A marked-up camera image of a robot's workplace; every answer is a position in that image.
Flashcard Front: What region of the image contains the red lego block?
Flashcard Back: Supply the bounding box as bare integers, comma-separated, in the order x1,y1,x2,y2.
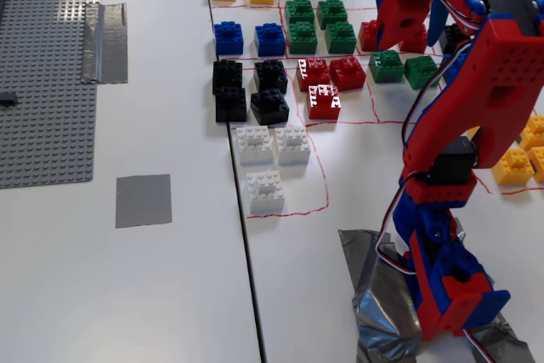
308,84,342,121
296,58,332,93
358,20,383,53
399,25,428,54
329,55,367,93

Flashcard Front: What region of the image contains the black lego block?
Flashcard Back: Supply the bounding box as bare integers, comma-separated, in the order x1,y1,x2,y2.
249,88,291,125
439,23,472,55
253,60,289,94
212,60,244,95
214,86,248,123

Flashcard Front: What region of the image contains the green lego block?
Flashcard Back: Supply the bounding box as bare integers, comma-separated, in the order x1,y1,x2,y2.
284,0,316,27
324,20,358,55
404,55,440,90
287,21,319,55
317,0,349,29
368,49,405,84

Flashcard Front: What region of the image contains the blue lego block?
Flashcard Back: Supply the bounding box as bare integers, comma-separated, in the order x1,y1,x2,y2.
213,21,245,57
440,53,468,83
253,22,286,58

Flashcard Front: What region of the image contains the white lego block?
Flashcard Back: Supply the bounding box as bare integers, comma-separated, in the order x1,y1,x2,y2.
235,125,275,166
245,170,286,216
275,126,312,167

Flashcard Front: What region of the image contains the square grey tape marker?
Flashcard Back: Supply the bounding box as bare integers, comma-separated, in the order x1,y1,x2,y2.
115,173,173,230

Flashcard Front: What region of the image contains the grey lego baseplate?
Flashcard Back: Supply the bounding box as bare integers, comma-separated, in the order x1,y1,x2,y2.
0,0,104,190

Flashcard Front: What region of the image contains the white red black servo cable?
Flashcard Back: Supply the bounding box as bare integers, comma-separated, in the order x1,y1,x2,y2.
401,37,473,156
375,167,420,275
462,328,499,363

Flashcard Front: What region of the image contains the crumpled silver duct tape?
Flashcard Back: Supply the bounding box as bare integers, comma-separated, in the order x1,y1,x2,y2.
337,229,537,363

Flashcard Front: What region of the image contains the long grey duct tape strip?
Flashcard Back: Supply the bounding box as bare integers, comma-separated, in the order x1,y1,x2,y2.
80,2,129,86

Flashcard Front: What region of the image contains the dark grey brick frame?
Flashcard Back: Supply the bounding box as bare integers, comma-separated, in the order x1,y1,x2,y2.
0,0,18,109

